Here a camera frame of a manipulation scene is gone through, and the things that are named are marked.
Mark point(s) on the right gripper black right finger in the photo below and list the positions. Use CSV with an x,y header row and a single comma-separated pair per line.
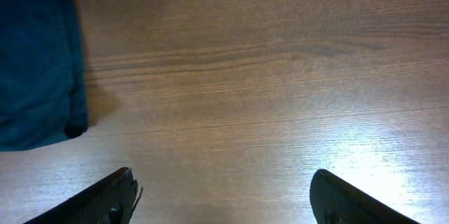
x,y
335,201

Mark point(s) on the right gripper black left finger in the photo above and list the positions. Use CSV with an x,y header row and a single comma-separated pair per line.
x,y
111,200

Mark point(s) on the dark blue shorts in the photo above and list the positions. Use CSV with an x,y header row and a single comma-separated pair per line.
x,y
43,95

